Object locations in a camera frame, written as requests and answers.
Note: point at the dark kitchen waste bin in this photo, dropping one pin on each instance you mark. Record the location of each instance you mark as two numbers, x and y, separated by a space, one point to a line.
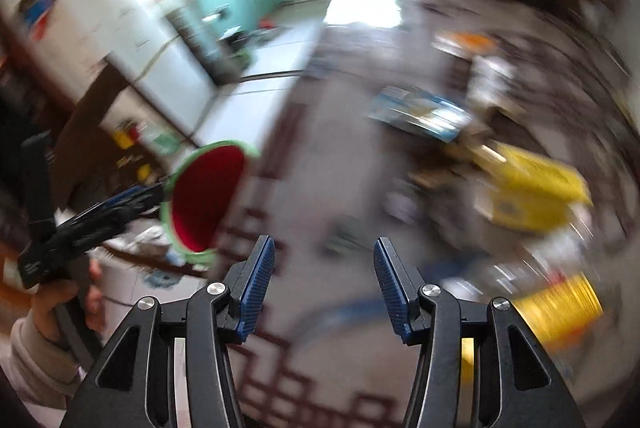
232 58

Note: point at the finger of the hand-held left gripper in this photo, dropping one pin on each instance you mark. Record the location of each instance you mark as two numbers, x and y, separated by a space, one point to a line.
127 200

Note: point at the floral glossy table cover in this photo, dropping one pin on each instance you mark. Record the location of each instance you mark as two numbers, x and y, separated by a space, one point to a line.
340 168

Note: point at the yellow striped packet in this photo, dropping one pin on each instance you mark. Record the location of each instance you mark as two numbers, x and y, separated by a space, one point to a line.
560 310

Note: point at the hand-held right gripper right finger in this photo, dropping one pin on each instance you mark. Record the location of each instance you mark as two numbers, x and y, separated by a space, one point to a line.
391 288

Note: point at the white refrigerator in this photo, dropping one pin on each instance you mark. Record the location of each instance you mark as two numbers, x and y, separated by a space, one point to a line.
145 43

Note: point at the blue printed packet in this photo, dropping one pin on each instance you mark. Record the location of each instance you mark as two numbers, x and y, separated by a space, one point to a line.
420 110

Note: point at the white packet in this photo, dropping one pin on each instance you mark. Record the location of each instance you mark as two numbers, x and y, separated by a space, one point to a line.
492 80

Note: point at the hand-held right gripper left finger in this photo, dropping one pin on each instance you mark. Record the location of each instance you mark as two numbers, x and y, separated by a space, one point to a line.
257 280

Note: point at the person's left hand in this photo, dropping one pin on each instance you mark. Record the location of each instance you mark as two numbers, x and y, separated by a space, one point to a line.
50 308

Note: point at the red bin with green rim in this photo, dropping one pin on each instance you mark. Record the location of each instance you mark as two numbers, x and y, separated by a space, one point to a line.
202 203

